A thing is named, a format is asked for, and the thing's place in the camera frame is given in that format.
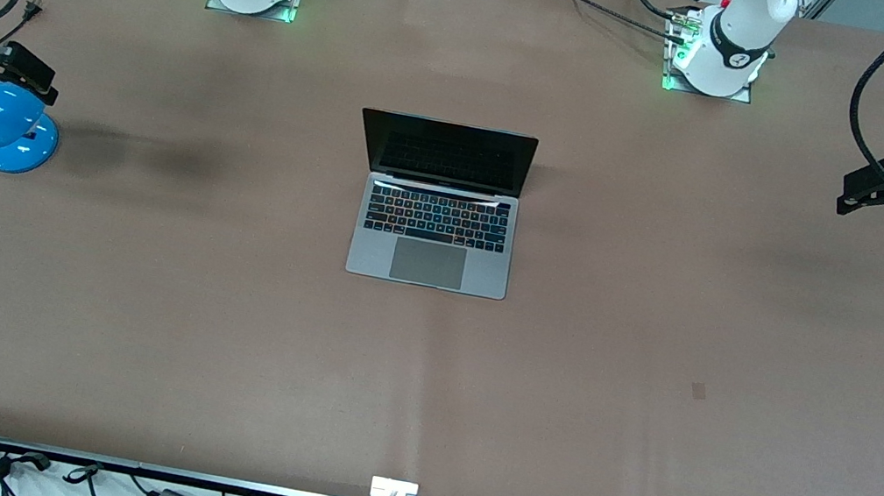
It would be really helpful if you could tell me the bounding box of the grey laptop with black keyboard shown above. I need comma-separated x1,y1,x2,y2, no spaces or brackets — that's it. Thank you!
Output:
337,107,541,302

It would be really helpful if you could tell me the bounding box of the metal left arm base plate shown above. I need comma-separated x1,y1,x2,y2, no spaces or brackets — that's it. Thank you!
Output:
660,5,765,104

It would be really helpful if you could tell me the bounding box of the thick black braided cable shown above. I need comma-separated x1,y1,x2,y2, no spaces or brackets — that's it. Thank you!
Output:
522,0,695,46

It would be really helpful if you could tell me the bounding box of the black cable with metal connector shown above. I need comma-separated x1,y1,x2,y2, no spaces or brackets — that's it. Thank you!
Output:
616,0,704,32

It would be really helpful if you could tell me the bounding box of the black cable clip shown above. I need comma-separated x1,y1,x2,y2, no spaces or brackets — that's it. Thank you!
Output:
0,446,53,481
63,458,107,490

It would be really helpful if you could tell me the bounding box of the aluminium frame post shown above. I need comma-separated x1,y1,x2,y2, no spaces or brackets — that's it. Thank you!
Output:
798,0,842,24

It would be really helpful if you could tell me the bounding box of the brown table cover sheet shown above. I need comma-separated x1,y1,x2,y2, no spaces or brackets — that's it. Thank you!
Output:
0,0,884,496

